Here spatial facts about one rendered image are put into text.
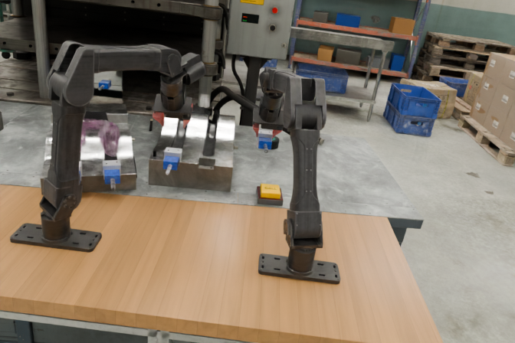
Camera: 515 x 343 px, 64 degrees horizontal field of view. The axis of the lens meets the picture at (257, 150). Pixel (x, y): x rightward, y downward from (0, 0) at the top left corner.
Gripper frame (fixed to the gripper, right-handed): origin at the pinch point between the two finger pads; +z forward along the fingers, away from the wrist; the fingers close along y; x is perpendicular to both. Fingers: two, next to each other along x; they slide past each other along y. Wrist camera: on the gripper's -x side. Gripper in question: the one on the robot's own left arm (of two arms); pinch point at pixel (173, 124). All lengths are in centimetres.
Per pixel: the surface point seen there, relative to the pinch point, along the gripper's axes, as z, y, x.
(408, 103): 208, -211, -231
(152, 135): 37.6, 13.1, -23.9
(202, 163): 13.4, -9.4, 4.2
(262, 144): 9.7, -28.3, -3.1
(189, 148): 15.9, -4.3, -3.2
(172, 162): 6.8, -0.6, 9.4
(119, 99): 56, 36, -58
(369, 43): 174, -163, -281
